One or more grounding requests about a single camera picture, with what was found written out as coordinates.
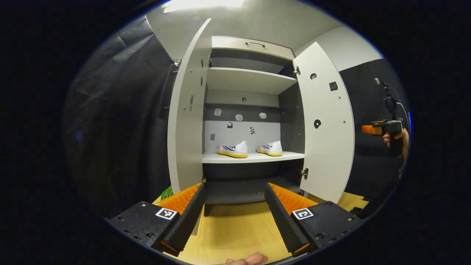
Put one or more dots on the green object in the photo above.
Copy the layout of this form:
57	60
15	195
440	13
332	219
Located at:
167	193

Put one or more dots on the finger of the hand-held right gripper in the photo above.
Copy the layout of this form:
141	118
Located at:
369	129

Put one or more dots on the white cabinet door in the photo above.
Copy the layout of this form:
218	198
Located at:
327	165
186	147

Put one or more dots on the ceiling light panel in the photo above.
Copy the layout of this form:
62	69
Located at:
202	4

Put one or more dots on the white cabinet drawer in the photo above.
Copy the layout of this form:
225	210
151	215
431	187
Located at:
228	43

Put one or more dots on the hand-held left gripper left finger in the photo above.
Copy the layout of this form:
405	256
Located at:
189	221

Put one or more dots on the white shoe cabinet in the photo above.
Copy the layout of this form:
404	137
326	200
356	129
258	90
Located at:
239	132

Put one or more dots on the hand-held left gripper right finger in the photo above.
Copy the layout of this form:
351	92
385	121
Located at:
284	221

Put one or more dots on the black foam floor mat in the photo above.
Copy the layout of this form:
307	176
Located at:
356	211

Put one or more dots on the white striped canvas shoe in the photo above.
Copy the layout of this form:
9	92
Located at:
237	150
272	149

